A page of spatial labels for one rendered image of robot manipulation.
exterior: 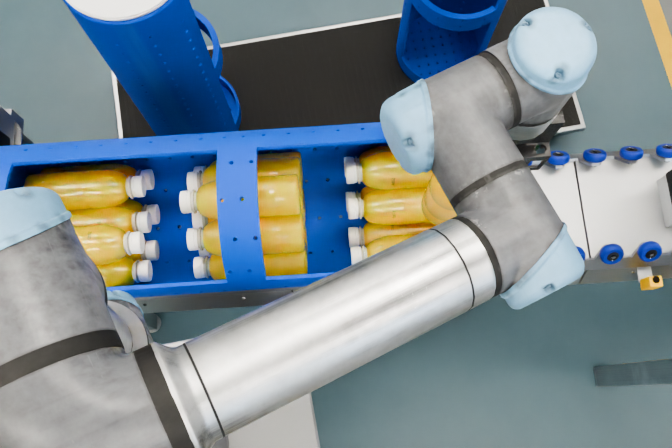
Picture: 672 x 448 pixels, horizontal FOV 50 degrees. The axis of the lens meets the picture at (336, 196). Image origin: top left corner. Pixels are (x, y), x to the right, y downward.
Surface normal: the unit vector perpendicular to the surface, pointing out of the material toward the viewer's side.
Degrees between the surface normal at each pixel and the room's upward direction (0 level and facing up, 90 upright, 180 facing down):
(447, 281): 18
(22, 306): 23
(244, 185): 3
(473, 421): 0
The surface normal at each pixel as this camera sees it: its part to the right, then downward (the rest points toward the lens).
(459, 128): -0.26, -0.13
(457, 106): 0.00, -0.27
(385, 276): -0.04, -0.67
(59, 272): 0.71, -0.51
